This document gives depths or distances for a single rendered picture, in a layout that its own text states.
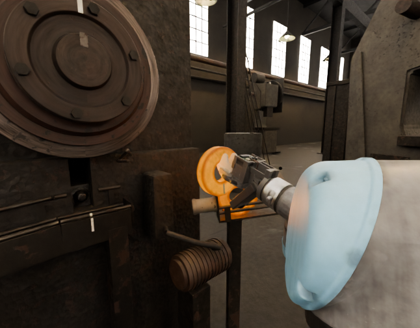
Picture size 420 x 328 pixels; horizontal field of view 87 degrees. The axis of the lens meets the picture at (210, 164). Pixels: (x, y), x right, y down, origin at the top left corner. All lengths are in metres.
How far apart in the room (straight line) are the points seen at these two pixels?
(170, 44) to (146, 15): 0.13
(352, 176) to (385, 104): 2.72
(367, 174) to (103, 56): 0.59
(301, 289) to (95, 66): 0.59
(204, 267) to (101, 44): 0.72
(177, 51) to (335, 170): 0.94
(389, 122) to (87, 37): 2.68
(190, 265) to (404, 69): 2.61
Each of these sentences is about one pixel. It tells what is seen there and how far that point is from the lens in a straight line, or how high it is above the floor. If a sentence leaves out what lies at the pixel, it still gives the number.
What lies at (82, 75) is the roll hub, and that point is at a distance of 0.62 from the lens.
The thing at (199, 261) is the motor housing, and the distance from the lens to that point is 0.82.
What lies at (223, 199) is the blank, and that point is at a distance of 0.84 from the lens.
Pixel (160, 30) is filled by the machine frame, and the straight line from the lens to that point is 1.04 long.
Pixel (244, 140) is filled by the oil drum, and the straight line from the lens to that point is 3.21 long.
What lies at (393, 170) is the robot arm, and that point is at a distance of 0.20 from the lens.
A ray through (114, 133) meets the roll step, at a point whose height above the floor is 0.95.
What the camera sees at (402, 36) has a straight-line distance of 2.98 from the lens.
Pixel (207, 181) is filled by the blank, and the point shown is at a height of 0.80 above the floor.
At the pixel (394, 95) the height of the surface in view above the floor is 1.27.
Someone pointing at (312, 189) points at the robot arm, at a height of 0.92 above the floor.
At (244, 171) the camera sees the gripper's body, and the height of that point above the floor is 0.85.
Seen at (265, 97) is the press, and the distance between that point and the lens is 8.38.
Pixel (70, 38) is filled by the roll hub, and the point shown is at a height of 1.16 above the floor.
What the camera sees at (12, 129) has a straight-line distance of 0.69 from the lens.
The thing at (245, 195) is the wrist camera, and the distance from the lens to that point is 0.60.
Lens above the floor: 0.96
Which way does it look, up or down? 9 degrees down
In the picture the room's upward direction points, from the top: straight up
